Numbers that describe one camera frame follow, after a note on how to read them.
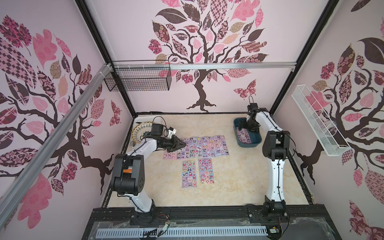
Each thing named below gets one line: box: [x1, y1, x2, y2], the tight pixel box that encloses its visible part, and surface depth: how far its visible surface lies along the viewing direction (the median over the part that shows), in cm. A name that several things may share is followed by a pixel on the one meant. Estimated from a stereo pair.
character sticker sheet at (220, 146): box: [213, 135, 230, 158], surface depth 102 cm
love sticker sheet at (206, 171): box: [198, 158, 215, 184], surface depth 91 cm
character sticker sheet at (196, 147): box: [189, 136, 204, 159], surface depth 102 cm
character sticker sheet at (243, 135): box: [236, 127, 252, 144], surface depth 108 cm
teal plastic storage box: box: [233, 117, 262, 148], surface depth 106 cm
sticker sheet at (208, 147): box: [201, 136, 216, 158], surface depth 102 cm
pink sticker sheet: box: [162, 150, 177, 160], surface depth 97 cm
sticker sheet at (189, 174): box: [182, 160, 197, 188], surface depth 89 cm
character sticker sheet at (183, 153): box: [176, 144, 190, 160], surface depth 99 cm
